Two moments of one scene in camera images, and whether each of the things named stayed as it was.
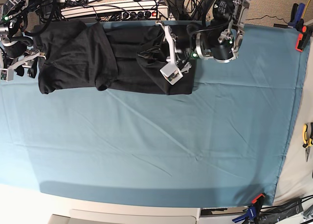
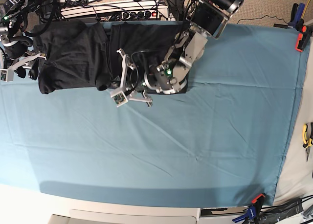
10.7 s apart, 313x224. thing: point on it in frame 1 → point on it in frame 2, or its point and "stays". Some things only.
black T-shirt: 87,54 stays
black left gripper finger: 33,71 stays
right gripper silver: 172,71 → 121,95
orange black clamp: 302,38 stays
